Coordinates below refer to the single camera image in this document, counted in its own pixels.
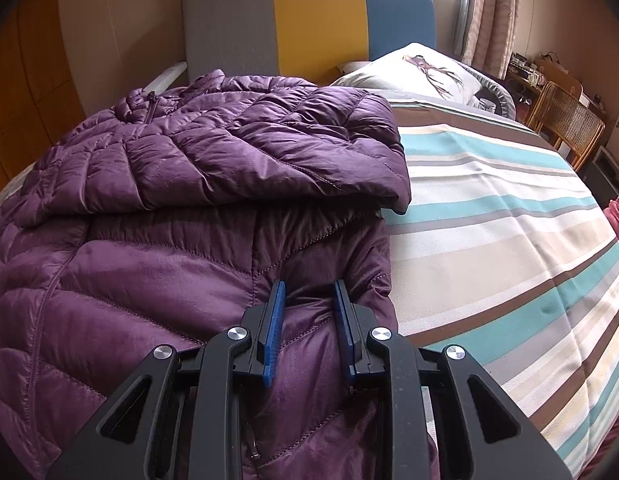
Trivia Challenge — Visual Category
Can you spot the right patterned curtain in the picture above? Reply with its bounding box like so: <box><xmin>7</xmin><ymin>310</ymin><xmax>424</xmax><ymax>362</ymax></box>
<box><xmin>459</xmin><ymin>0</ymin><xmax>521</xmax><ymax>79</ymax></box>

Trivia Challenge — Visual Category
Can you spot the cluttered wooden desk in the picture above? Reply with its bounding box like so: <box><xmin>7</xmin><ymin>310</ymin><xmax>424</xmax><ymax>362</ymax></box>
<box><xmin>505</xmin><ymin>52</ymin><xmax>608</xmax><ymax>122</ymax></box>

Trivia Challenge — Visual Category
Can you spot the grey bed side rail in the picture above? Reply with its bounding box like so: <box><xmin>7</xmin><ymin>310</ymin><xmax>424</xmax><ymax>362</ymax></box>
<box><xmin>143</xmin><ymin>61</ymin><xmax>188</xmax><ymax>94</ymax></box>

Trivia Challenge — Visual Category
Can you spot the white printed pillow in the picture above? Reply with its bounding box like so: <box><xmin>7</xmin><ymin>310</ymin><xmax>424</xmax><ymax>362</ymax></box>
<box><xmin>333</xmin><ymin>42</ymin><xmax>483</xmax><ymax>105</ymax></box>

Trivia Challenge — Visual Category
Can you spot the grey yellow blue headboard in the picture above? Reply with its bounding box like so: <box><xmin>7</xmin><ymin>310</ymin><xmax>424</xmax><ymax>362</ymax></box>
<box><xmin>182</xmin><ymin>0</ymin><xmax>436</xmax><ymax>84</ymax></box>

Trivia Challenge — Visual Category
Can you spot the grey striped cushion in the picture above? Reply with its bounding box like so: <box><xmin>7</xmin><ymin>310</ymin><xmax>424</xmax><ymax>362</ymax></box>
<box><xmin>462</xmin><ymin>64</ymin><xmax>517</xmax><ymax>120</ymax></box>

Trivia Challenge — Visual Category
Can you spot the wooden rattan chair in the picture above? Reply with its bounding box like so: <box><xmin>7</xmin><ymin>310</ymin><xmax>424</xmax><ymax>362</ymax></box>
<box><xmin>526</xmin><ymin>81</ymin><xmax>605</xmax><ymax>171</ymax></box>

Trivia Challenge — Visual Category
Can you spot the purple quilted down jacket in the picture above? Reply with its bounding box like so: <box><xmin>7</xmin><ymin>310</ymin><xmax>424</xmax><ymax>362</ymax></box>
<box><xmin>0</xmin><ymin>71</ymin><xmax>410</xmax><ymax>479</ymax></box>

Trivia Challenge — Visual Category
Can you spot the wooden wardrobe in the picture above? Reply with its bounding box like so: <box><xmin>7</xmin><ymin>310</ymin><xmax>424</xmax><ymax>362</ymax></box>
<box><xmin>0</xmin><ymin>0</ymin><xmax>86</xmax><ymax>191</ymax></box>

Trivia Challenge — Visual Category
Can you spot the striped bed sheet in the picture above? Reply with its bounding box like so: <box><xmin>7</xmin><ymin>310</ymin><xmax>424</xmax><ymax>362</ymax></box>
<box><xmin>381</xmin><ymin>106</ymin><xmax>619</xmax><ymax>476</ymax></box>

